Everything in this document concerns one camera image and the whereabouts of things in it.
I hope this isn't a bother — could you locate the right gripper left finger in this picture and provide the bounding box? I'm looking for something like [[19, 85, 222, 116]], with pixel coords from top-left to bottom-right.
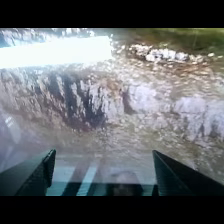
[[0, 148, 57, 197]]

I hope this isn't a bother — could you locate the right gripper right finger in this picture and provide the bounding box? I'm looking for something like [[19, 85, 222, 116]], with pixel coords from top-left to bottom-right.
[[151, 149, 224, 197]]

